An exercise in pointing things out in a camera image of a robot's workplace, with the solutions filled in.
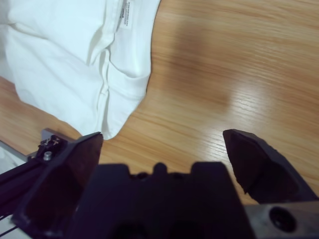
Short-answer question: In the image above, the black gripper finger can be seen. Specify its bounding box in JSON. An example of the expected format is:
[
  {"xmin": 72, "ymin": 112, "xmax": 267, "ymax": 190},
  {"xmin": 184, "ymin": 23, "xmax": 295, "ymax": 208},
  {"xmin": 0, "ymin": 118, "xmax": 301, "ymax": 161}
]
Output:
[
  {"xmin": 222, "ymin": 128, "xmax": 319, "ymax": 206},
  {"xmin": 11, "ymin": 131, "xmax": 104, "ymax": 239}
]

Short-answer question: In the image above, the white T-shirt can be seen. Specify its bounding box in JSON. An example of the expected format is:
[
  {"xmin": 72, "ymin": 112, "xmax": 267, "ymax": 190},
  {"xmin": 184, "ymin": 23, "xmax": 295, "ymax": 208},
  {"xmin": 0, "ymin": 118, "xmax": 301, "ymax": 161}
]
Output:
[{"xmin": 0, "ymin": 0, "xmax": 162, "ymax": 140}]

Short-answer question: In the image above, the dark camera post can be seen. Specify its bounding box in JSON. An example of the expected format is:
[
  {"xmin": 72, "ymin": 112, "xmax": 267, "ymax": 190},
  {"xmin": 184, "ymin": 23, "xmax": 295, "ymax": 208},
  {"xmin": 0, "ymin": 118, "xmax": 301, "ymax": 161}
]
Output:
[{"xmin": 0, "ymin": 135, "xmax": 75, "ymax": 217}]

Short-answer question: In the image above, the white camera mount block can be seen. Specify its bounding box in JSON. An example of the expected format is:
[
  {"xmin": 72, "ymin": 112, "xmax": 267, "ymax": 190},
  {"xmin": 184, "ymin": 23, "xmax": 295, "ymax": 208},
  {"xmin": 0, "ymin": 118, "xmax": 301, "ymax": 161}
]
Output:
[{"xmin": 0, "ymin": 128, "xmax": 80, "ymax": 175}]

